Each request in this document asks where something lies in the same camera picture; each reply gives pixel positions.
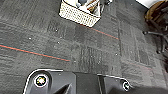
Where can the black office chair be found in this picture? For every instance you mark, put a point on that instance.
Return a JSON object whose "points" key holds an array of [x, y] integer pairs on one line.
{"points": [[159, 35]]}

